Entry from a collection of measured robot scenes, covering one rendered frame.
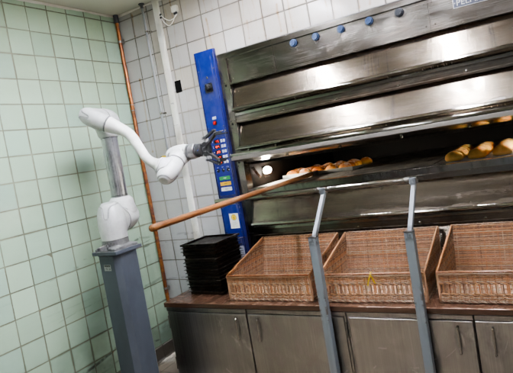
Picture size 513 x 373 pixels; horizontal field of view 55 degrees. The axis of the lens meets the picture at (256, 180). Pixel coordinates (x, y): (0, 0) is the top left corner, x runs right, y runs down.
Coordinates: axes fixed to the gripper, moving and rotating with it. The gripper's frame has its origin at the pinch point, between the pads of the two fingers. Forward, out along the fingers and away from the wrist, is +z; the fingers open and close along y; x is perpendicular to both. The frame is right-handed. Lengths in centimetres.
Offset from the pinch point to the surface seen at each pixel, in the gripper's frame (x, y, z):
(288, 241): -51, 67, 1
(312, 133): -51, 1, 29
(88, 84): -18, -59, -116
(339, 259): -35, 76, 40
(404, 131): -40, 9, 86
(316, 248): 5, 59, 45
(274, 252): -49, 74, -10
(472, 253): -47, 78, 109
